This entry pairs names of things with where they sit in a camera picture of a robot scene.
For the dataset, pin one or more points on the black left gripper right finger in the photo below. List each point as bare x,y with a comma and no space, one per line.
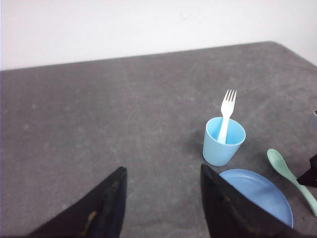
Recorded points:
229,214

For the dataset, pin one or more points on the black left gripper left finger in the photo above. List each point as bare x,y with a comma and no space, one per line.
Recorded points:
99,214

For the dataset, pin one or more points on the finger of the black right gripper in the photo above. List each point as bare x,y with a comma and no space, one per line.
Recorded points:
309,178

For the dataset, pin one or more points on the mint green plastic spoon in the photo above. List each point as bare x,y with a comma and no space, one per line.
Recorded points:
278,163

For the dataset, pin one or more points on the light blue plastic cup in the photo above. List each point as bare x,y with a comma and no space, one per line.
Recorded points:
219,154

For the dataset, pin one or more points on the white plastic fork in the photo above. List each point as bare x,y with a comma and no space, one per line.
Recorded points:
227,108

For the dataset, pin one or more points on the blue plastic plate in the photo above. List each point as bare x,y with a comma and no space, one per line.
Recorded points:
262,192

